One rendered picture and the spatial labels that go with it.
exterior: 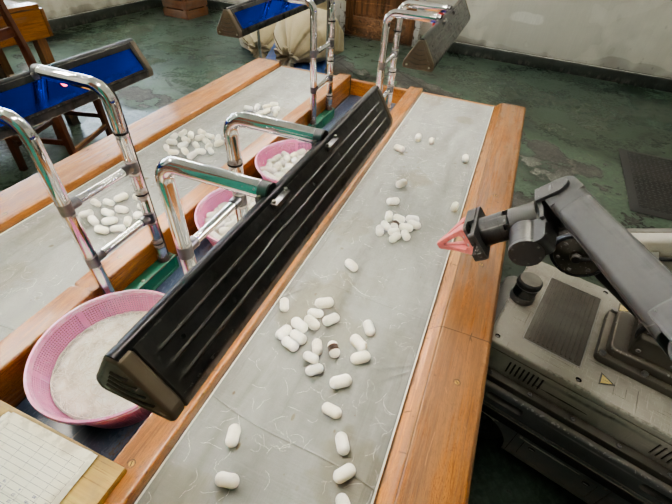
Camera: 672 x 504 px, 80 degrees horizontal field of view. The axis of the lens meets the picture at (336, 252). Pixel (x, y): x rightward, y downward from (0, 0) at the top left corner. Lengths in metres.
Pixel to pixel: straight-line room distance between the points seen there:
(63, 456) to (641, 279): 0.77
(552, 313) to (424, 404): 0.73
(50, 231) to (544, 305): 1.34
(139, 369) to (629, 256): 0.54
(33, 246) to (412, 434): 0.91
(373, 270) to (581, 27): 4.61
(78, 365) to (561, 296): 1.26
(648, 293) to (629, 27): 4.83
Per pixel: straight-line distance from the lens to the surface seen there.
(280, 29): 3.96
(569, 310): 1.38
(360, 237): 0.98
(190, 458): 0.69
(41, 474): 0.72
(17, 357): 0.88
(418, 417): 0.69
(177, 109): 1.61
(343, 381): 0.70
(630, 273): 0.58
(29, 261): 1.10
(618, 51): 5.35
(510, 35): 5.32
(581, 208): 0.71
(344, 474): 0.64
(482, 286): 0.90
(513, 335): 1.23
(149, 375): 0.35
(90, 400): 0.80
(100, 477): 0.68
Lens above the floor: 1.37
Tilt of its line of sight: 42 degrees down
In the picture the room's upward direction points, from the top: 3 degrees clockwise
